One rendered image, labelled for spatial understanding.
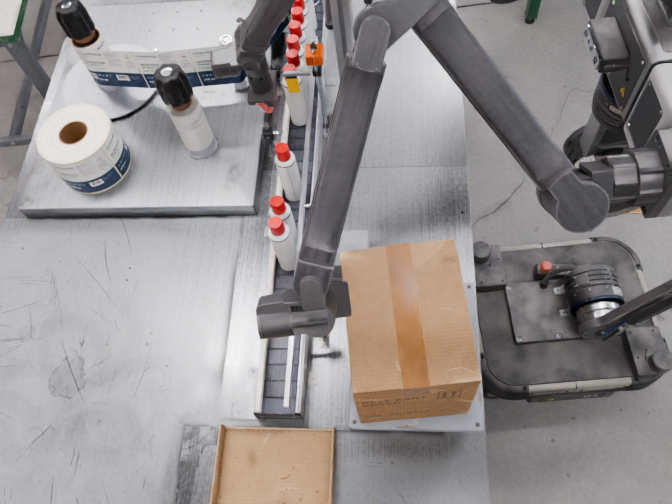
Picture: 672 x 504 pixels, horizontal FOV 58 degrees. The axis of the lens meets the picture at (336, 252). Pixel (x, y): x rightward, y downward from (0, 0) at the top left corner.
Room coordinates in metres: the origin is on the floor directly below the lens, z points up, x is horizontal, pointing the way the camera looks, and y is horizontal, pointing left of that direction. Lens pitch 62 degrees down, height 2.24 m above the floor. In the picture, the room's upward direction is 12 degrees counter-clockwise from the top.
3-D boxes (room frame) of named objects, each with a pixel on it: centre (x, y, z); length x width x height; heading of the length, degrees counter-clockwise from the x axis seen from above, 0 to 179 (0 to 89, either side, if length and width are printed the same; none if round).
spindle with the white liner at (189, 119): (1.14, 0.31, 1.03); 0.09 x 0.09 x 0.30
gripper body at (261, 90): (1.10, 0.09, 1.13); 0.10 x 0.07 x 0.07; 168
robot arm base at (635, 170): (0.44, -0.45, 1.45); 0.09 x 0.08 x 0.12; 173
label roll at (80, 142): (1.15, 0.62, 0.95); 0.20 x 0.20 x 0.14
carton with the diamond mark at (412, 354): (0.43, -0.11, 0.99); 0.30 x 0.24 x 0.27; 174
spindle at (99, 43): (1.46, 0.57, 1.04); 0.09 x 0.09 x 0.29
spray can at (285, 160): (0.92, 0.08, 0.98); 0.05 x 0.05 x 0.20
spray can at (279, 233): (0.72, 0.12, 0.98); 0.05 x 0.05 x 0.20
